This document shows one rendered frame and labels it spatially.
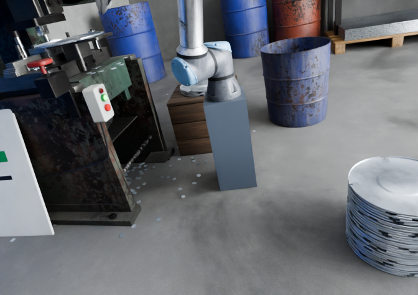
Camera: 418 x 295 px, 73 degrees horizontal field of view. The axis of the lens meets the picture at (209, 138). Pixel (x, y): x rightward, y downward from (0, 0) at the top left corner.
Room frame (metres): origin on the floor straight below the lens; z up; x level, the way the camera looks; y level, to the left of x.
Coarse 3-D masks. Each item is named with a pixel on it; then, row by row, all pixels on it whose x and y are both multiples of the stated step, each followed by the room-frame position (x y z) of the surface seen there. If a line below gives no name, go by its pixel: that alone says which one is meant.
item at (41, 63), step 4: (36, 60) 1.03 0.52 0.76; (40, 60) 1.00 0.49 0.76; (44, 60) 0.99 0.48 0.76; (48, 60) 1.00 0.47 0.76; (52, 60) 1.02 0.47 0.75; (28, 64) 0.99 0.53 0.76; (32, 64) 0.98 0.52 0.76; (36, 64) 0.98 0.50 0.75; (40, 64) 0.98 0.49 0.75; (44, 64) 0.98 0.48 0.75; (40, 68) 1.00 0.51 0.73; (44, 68) 1.01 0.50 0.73; (44, 72) 1.01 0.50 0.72
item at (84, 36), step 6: (72, 36) 1.50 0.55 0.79; (78, 36) 1.38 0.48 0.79; (84, 36) 1.36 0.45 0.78; (90, 36) 1.27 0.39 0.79; (48, 42) 1.42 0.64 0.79; (54, 42) 1.40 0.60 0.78; (60, 42) 1.30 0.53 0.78; (66, 42) 1.22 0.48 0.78; (36, 48) 1.26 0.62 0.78; (42, 48) 1.24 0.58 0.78
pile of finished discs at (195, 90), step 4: (204, 80) 1.72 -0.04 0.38; (196, 84) 1.67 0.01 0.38; (200, 84) 1.65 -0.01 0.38; (204, 84) 1.64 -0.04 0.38; (180, 88) 1.67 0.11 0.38; (184, 88) 1.65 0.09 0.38; (188, 88) 1.64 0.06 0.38; (192, 88) 1.62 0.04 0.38; (196, 88) 1.61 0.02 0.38; (200, 88) 1.59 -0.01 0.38; (204, 88) 1.57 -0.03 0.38; (184, 92) 1.59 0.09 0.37; (188, 92) 1.59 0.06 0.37; (192, 92) 1.58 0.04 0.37; (196, 92) 1.56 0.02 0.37; (200, 92) 1.58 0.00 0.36; (204, 92) 1.53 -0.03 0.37; (192, 96) 1.56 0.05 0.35
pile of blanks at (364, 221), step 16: (352, 192) 0.68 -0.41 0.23; (352, 208) 0.67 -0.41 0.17; (368, 208) 0.61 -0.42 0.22; (352, 224) 0.66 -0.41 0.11; (368, 224) 0.61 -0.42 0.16; (384, 224) 0.57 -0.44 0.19; (400, 224) 0.55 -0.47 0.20; (416, 224) 0.53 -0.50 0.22; (352, 240) 0.66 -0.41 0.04; (368, 240) 0.61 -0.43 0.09; (384, 240) 0.56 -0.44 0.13; (400, 240) 0.55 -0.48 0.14; (416, 240) 0.53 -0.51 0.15; (368, 256) 0.59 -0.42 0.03; (384, 256) 0.56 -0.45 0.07; (400, 256) 0.53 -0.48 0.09; (416, 256) 0.52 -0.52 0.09; (400, 272) 0.53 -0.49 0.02; (416, 272) 0.52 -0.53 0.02
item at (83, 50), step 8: (112, 32) 1.37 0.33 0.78; (80, 40) 1.26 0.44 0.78; (88, 40) 1.25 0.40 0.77; (48, 48) 1.31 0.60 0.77; (64, 48) 1.31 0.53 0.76; (72, 48) 1.30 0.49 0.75; (80, 48) 1.32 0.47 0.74; (88, 48) 1.37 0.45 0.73; (72, 56) 1.31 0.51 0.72; (80, 56) 1.30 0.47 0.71; (88, 56) 1.35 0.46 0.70; (80, 64) 1.30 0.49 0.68; (88, 64) 1.31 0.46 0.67
